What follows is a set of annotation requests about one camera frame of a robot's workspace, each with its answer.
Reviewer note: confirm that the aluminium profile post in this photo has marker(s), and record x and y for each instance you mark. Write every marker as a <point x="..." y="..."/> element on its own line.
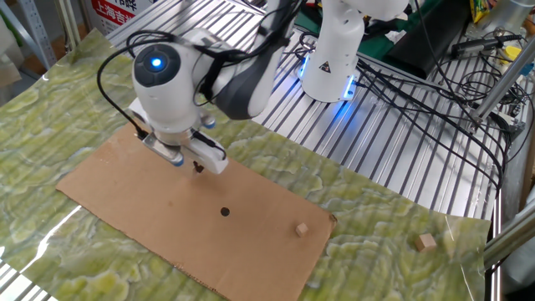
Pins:
<point x="501" y="83"/>

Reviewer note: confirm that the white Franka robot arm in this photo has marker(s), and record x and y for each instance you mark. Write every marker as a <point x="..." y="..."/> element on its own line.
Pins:
<point x="167" y="100"/>

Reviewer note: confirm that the green cutting mat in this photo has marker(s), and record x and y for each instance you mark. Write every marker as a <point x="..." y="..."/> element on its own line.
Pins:
<point x="374" y="47"/>

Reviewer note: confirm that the small wooden block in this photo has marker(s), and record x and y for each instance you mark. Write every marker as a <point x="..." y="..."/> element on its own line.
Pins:
<point x="302" y="230"/>

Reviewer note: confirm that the cardboard box red print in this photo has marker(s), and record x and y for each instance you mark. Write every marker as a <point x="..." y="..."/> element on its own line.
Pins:
<point x="113" y="12"/>

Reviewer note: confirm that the grey metal shelf post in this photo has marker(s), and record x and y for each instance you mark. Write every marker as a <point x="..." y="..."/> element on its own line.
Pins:
<point x="39" y="37"/>

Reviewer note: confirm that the yellow snack bag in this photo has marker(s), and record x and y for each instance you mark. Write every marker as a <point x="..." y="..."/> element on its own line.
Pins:
<point x="482" y="10"/>

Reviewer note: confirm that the brown cardboard sheet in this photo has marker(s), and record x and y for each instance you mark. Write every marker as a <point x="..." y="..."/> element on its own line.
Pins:
<point x="167" y="234"/>

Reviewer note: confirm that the silver wrist camera blue cap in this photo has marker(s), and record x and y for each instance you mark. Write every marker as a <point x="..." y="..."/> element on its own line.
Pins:
<point x="210" y="122"/>
<point x="163" y="150"/>

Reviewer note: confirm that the small yellow object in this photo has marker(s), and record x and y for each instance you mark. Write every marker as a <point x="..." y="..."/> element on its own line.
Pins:
<point x="512" y="53"/>

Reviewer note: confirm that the medium wooden block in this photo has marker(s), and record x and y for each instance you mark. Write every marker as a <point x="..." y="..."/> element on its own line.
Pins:
<point x="426" y="243"/>

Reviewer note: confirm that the green marble pattern mat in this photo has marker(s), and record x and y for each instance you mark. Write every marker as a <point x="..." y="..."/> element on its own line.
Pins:
<point x="62" y="125"/>

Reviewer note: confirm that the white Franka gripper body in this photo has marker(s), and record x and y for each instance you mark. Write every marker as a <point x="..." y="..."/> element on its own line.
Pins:
<point x="211" y="161"/>

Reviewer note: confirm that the aluminium rail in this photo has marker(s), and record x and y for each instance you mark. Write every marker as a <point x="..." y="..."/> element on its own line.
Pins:
<point x="510" y="238"/>

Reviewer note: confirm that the black handheld tool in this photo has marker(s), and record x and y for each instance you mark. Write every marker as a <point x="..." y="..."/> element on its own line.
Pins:
<point x="472" y="46"/>

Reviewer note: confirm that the black round mark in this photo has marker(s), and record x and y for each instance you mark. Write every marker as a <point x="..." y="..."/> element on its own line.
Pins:
<point x="225" y="212"/>

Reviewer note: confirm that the black pouch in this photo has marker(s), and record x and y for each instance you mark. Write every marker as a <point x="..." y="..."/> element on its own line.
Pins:
<point x="426" y="42"/>

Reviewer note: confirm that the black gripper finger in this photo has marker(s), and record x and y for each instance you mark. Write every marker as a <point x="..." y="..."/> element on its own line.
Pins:
<point x="199" y="167"/>

